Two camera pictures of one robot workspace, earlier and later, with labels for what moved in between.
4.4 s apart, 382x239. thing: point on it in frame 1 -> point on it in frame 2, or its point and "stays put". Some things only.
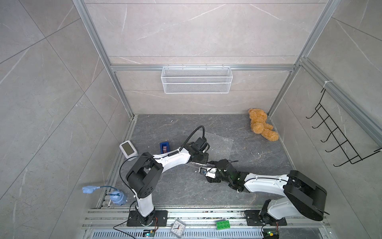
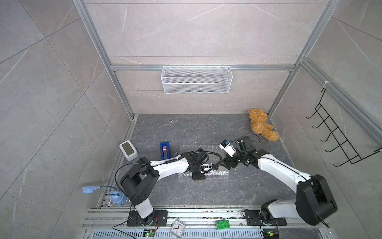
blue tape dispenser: x=164 y=147 stays put
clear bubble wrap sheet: x=198 y=135 -> x=222 y=174
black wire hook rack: x=341 y=141 stays put
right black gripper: x=213 y=180 -> x=228 y=160
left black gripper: x=206 y=159 -> x=201 y=177
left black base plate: x=159 y=218 stays put
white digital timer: x=129 y=150 stays put
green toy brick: x=223 y=224 stays put
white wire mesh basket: x=196 y=80 stays put
